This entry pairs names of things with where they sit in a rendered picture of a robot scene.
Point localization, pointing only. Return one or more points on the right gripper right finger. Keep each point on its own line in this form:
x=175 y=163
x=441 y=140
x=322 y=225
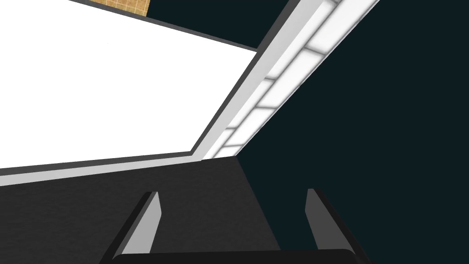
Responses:
x=324 y=231

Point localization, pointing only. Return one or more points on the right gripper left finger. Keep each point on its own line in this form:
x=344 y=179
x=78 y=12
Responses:
x=143 y=231

